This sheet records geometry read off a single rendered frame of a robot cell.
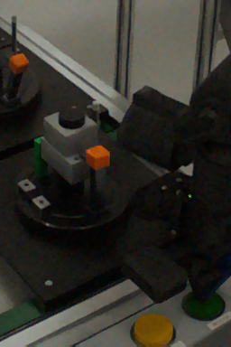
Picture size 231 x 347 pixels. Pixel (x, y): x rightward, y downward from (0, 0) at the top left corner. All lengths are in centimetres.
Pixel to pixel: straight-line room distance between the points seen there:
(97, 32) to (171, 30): 15
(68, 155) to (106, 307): 17
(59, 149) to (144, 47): 65
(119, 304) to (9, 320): 12
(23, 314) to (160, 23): 88
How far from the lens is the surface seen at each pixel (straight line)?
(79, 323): 85
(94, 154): 87
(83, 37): 155
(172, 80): 142
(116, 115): 114
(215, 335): 85
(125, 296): 87
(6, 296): 93
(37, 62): 124
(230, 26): 104
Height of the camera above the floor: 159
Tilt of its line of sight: 35 degrees down
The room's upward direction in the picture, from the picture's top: 3 degrees clockwise
